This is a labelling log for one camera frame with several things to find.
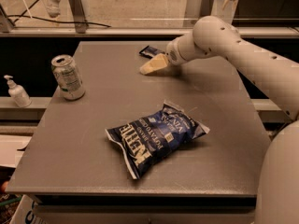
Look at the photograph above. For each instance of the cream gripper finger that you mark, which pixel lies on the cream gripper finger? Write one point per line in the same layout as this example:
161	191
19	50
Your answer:
156	63

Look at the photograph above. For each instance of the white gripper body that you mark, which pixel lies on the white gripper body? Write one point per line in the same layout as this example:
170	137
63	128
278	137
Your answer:
172	55

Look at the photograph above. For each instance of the blue rxbar blueberry wrapper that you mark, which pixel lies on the blue rxbar blueberry wrapper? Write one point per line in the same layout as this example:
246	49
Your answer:
150	52

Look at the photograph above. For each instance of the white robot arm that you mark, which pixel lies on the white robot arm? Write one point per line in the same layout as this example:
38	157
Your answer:
275	76

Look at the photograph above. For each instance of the silver 7up can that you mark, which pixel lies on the silver 7up can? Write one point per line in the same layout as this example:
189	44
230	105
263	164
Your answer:
68	77

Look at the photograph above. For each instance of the blue kettle chips bag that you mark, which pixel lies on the blue kettle chips bag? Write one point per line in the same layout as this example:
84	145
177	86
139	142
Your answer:
148	140

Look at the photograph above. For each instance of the grey table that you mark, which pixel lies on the grey table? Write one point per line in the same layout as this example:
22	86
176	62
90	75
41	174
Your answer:
70	162

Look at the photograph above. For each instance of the white pump lotion bottle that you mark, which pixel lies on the white pump lotion bottle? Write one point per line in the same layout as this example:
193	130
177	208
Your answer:
17	92

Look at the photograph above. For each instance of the white cardboard box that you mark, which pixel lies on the white cardboard box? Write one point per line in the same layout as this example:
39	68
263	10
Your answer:
24	213

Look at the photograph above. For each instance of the metal railing post right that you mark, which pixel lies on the metal railing post right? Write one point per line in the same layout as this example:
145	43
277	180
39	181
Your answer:
206	7

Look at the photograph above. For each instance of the metal railing post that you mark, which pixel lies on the metal railing post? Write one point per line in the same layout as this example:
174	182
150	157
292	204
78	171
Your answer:
206	7
78	16

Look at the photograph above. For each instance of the metal railing post left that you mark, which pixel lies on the metal railing post left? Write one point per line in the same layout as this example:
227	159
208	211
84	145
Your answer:
78	16

